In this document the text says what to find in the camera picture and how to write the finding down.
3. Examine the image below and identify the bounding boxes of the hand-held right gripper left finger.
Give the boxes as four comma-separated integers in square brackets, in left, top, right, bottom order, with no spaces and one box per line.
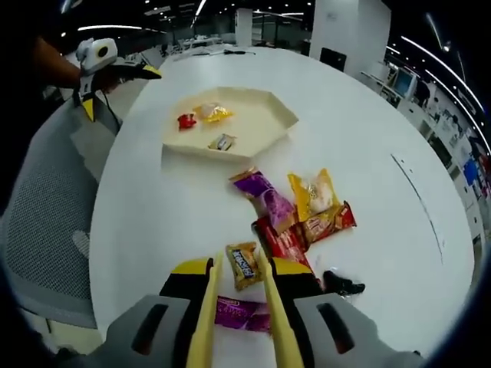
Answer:
[107,257,214,368]

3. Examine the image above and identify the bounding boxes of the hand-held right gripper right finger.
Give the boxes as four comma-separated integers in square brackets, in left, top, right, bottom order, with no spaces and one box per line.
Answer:
[271,258,388,368]

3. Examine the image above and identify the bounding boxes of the black food packet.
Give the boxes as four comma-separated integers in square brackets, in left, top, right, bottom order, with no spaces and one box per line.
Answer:
[321,269,366,297]

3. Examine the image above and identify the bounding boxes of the yellow plastic food tongs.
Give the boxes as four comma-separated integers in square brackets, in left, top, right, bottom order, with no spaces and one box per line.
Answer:
[186,248,304,368]

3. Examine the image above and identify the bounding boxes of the small red candy food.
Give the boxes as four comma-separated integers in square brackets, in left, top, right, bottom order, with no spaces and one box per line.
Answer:
[176,113,199,131]

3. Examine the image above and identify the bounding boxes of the purple food packet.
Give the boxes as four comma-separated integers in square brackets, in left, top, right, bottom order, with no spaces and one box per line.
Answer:
[229,167,298,235]
[214,294,273,334]

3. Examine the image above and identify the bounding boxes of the yellow clear food packet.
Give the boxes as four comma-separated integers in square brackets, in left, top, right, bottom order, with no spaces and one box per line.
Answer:
[193,102,235,124]
[287,167,341,222]

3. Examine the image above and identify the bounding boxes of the red bar food packet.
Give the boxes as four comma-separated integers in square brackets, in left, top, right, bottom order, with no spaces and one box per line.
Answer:
[251,216,319,277]

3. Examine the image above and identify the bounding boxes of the brown biscuit bar food packet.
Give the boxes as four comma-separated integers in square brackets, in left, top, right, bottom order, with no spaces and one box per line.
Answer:
[301,200,358,243]

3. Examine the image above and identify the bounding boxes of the small golden candy food packet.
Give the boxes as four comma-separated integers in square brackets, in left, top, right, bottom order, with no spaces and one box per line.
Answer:
[225,240,265,292]

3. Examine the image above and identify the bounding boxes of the small silver brown candy food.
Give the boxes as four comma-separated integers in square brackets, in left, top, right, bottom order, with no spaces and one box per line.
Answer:
[208,133,238,151]

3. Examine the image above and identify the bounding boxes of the cream hexagonal container tray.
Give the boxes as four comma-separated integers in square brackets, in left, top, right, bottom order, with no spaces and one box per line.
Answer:
[160,86,300,162]

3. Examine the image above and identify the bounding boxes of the white mesh office chair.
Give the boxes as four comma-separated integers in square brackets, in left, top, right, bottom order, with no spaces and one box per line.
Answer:
[0,95,127,346]

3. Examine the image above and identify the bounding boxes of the black office chair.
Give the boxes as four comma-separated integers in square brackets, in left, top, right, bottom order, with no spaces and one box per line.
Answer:
[319,47,348,72]

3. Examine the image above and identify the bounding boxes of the blue storage box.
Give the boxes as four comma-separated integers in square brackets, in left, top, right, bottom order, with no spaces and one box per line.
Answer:
[462,159,480,189]

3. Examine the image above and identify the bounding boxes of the white square pillar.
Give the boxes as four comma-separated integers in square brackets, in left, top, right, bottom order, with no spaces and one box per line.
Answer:
[308,0,392,74]

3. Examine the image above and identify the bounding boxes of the pale blue display unit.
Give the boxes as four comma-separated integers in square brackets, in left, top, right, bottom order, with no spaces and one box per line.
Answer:
[390,68,417,99]

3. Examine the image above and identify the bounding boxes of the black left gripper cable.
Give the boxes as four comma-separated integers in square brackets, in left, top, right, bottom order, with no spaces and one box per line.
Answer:
[98,90,123,130]

